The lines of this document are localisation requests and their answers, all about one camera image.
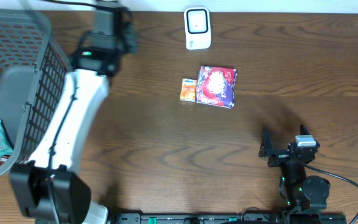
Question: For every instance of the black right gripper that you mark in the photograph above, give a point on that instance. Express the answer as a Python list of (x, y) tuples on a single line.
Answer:
[(266, 150)]

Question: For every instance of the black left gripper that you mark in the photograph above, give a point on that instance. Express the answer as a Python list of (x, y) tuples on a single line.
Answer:
[(128, 35)]

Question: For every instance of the purple red snack packet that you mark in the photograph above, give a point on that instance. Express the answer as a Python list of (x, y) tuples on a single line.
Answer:
[(215, 86)]

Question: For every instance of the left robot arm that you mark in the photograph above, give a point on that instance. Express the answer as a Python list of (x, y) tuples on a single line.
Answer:
[(47, 186)]

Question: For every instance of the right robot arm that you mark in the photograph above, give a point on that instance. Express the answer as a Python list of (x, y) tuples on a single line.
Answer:
[(306, 195)]

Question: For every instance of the white barcode scanner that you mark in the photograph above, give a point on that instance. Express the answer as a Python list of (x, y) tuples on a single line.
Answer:
[(197, 28)]

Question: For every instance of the grey plastic mesh basket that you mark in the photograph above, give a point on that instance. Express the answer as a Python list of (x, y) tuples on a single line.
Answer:
[(32, 75)]

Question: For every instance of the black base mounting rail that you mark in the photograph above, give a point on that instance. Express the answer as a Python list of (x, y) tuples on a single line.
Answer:
[(249, 217)]

